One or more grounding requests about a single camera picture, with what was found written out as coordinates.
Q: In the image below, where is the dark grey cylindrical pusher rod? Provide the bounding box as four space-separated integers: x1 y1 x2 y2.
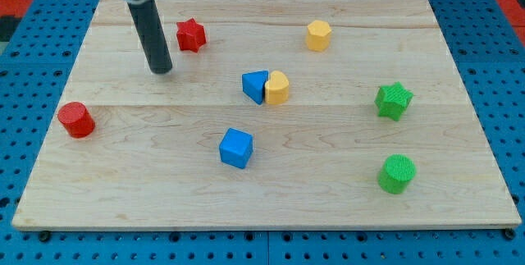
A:
128 0 173 74

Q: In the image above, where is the red star block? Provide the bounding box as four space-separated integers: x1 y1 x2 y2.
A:
176 18 207 53

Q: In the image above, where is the blue triangle block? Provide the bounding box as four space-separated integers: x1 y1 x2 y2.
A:
241 71 269 105

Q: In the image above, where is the yellow heart block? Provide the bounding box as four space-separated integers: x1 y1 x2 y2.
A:
264 71 290 105

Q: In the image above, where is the green star block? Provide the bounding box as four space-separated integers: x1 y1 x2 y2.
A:
374 82 413 121

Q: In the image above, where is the red cylinder block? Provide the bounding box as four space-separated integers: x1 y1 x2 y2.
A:
57 102 95 139

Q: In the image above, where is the blue cube block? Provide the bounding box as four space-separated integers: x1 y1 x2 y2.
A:
219 128 253 169

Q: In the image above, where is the light wooden board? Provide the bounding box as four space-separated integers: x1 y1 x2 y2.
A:
12 0 521 231

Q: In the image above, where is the yellow hexagon block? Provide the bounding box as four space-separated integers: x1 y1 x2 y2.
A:
305 20 331 52

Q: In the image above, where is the green cylinder block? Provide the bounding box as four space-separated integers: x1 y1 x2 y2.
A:
377 153 417 194

